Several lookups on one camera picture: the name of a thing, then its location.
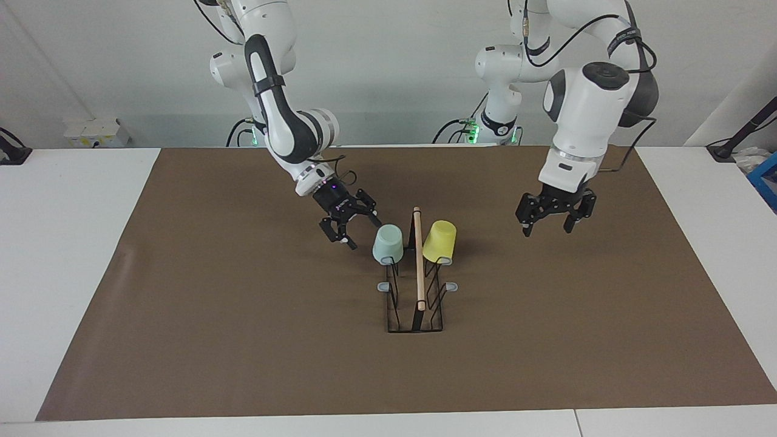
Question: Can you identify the black clamp mount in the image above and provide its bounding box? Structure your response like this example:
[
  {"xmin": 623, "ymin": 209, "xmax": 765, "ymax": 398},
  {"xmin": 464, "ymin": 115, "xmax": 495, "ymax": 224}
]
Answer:
[{"xmin": 0, "ymin": 127, "xmax": 32, "ymax": 166}]

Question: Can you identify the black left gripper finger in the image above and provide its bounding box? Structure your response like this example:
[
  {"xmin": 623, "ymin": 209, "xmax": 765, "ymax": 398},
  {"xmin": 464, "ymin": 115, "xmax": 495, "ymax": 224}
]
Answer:
[
  {"xmin": 515, "ymin": 194, "xmax": 545, "ymax": 238},
  {"xmin": 563, "ymin": 194, "xmax": 597, "ymax": 235}
]

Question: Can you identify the yellow plastic cup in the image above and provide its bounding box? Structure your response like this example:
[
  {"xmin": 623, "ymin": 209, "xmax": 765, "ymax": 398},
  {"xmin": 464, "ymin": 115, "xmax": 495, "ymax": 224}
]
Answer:
[{"xmin": 422, "ymin": 220, "xmax": 457, "ymax": 264}]

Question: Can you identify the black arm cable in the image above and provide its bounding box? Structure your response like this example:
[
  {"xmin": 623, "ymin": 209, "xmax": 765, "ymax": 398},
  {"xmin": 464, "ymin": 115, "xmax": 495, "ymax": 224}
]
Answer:
[
  {"xmin": 194, "ymin": 0, "xmax": 360, "ymax": 190},
  {"xmin": 521, "ymin": 0, "xmax": 659, "ymax": 174}
]

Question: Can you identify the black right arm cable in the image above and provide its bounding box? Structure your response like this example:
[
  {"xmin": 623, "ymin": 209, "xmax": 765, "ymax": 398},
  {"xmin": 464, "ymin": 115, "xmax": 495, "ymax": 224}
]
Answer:
[{"xmin": 194, "ymin": 0, "xmax": 360, "ymax": 190}]

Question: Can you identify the blue box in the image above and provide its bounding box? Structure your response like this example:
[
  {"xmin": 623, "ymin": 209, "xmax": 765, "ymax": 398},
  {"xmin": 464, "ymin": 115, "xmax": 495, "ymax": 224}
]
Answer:
[{"xmin": 748, "ymin": 152, "xmax": 777, "ymax": 211}]

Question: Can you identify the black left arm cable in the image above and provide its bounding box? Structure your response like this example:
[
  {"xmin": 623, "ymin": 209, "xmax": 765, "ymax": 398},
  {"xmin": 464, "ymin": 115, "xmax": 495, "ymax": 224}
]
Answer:
[{"xmin": 521, "ymin": 0, "xmax": 659, "ymax": 174}]

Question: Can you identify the pale green plastic cup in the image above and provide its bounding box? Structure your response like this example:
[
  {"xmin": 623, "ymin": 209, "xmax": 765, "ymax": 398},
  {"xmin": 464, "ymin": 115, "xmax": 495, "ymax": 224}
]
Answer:
[{"xmin": 372, "ymin": 224, "xmax": 404, "ymax": 266}]

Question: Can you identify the black wire cup rack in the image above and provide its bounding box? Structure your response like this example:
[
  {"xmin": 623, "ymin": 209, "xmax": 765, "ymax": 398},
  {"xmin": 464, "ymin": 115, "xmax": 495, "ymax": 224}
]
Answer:
[{"xmin": 378, "ymin": 206, "xmax": 459, "ymax": 333}]

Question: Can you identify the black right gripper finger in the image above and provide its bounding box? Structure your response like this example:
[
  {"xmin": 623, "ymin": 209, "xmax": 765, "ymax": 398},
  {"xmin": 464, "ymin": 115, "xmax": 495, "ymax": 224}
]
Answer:
[
  {"xmin": 351, "ymin": 189, "xmax": 381, "ymax": 220},
  {"xmin": 319, "ymin": 217, "xmax": 359, "ymax": 251}
]

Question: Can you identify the black base cable bundle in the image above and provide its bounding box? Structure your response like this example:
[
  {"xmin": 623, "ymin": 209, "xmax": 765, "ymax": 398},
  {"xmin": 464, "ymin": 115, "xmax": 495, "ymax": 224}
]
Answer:
[{"xmin": 432, "ymin": 91, "xmax": 489, "ymax": 145}]

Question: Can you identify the brown table mat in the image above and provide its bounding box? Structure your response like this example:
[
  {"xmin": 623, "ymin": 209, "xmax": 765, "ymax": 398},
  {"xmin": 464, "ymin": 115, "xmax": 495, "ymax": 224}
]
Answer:
[{"xmin": 35, "ymin": 146, "xmax": 777, "ymax": 422}]

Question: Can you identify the white power socket box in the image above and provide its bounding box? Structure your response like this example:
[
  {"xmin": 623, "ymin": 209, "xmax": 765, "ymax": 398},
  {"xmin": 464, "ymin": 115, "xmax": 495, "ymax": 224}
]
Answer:
[{"xmin": 64, "ymin": 117, "xmax": 131, "ymax": 148}]

